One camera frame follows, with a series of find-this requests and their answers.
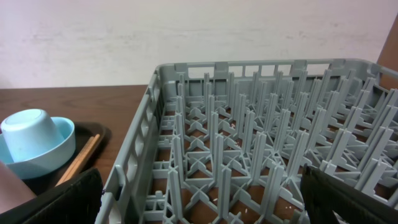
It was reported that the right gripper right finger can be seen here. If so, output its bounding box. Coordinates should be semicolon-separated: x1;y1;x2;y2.
300;166;397;224

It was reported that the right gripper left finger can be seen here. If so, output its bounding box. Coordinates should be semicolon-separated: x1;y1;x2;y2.
21;168;104;224

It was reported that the wooden chopstick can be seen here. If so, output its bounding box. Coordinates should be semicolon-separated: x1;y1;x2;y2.
57;133;101;186
55;135;96;187

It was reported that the brown serving tray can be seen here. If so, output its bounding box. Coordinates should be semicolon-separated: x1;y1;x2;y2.
0;121;108;215

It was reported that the light blue bowl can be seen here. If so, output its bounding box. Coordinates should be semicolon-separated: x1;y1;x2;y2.
1;117;76;179

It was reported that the wooden chopstick right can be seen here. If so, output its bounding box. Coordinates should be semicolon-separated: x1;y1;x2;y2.
57;133;101;186

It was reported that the grey dishwasher rack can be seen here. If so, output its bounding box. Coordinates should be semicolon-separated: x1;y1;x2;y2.
96;59;397;223

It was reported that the light blue cup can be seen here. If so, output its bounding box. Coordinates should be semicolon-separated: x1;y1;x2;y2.
1;109;64;162

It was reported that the wooden chopstick left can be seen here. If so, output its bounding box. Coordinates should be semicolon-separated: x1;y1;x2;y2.
55;135;96;187

